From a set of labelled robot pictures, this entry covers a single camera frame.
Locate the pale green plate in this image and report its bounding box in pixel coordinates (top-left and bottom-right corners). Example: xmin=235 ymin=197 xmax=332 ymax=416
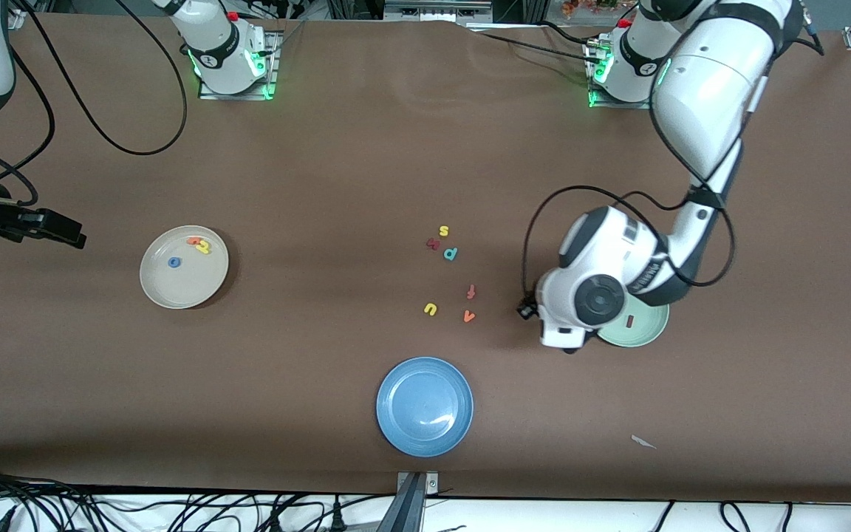
xmin=595 ymin=296 xmax=671 ymax=348

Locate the beige brown plate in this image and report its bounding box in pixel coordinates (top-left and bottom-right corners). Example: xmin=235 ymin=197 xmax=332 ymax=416
xmin=139 ymin=225 xmax=230 ymax=310

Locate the blue plate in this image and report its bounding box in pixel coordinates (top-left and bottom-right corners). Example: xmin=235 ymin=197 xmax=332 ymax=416
xmin=375 ymin=356 xmax=475 ymax=458

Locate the brown table cover mat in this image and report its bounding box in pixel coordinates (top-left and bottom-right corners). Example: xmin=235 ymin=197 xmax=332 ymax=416
xmin=0 ymin=13 xmax=851 ymax=505

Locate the orange flower decoration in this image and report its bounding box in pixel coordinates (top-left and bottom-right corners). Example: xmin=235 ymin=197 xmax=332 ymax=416
xmin=562 ymin=0 xmax=637 ymax=17

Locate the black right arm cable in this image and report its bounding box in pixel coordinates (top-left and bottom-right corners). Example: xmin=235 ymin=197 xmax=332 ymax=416
xmin=0 ymin=0 xmax=188 ymax=208

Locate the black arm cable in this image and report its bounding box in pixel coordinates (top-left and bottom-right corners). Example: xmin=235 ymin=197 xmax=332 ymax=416
xmin=0 ymin=0 xmax=188 ymax=208
xmin=518 ymin=118 xmax=736 ymax=320

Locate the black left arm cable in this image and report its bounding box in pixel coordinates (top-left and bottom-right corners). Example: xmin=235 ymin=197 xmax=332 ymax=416
xmin=518 ymin=118 xmax=736 ymax=320

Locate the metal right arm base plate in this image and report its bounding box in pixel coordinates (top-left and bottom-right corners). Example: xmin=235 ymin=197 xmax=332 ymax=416
xmin=199 ymin=30 xmax=279 ymax=101

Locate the grey metal table bracket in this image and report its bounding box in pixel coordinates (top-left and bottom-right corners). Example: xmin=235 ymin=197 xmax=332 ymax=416
xmin=377 ymin=471 xmax=440 ymax=532

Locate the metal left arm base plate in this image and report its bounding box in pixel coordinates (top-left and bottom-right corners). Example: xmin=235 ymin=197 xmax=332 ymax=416
xmin=585 ymin=37 xmax=655 ymax=110

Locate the long black table cable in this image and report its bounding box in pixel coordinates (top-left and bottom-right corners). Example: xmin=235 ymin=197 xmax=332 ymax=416
xmin=470 ymin=30 xmax=596 ymax=63

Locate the short black table cable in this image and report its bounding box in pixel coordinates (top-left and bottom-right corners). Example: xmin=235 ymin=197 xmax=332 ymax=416
xmin=542 ymin=21 xmax=590 ymax=44

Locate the grey metal rail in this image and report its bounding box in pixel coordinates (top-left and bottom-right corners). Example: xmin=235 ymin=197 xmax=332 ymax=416
xmin=385 ymin=0 xmax=493 ymax=21

